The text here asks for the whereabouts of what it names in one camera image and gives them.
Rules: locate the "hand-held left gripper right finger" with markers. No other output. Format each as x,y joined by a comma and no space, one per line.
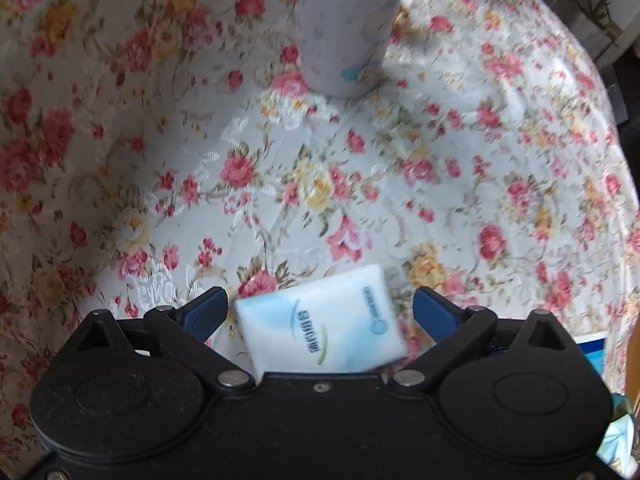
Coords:
435,312

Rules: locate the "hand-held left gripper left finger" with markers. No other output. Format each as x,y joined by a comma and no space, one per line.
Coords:
207,310

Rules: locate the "white tissue pack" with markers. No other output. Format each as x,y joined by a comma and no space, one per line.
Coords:
320,320

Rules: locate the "floral bed sheet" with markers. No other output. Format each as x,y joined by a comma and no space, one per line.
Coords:
150,160

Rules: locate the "blue and white box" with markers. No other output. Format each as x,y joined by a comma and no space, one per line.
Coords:
592,360

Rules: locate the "black leather sofa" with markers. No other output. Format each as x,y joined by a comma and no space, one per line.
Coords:
627,95

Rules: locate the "purple lidded bottle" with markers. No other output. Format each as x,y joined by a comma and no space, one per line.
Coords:
345,25

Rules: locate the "plant in white pot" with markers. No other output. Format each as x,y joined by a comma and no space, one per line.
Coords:
600,10

